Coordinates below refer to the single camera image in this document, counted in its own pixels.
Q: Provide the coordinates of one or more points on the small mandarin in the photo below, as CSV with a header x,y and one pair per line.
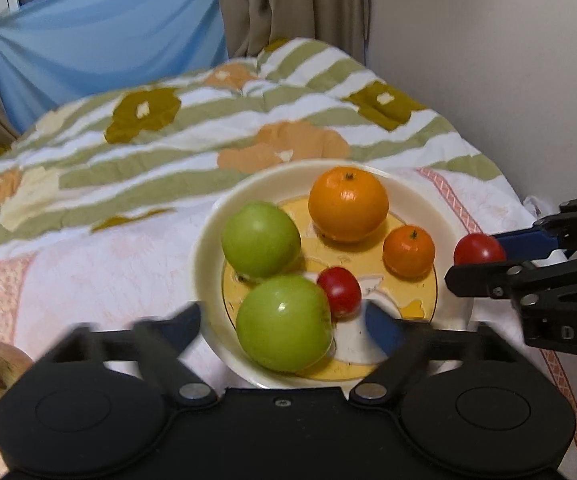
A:
x,y
409,252

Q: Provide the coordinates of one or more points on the green apple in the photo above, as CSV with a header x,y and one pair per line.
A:
x,y
283,325
261,240

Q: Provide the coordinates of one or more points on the green striped floral quilt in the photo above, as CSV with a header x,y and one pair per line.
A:
x,y
168,160

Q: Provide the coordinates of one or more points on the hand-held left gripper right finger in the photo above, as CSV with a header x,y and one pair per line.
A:
x,y
383,327

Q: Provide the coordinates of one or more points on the large orange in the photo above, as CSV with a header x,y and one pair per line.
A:
x,y
348,205

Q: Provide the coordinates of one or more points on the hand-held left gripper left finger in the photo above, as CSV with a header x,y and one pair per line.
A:
x,y
186,324

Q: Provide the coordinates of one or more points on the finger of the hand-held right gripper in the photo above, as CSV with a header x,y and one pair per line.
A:
x,y
523,241
488,280

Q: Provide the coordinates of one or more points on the white plastic bag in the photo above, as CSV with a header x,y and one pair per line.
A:
x,y
538,206

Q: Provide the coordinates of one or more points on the blue cloth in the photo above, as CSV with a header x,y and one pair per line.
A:
x,y
108,35

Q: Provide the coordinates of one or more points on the cream plate with duck print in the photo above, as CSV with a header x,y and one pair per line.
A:
x,y
418,197

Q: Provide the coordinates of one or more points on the red cherry tomato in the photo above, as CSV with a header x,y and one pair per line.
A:
x,y
339,291
477,249

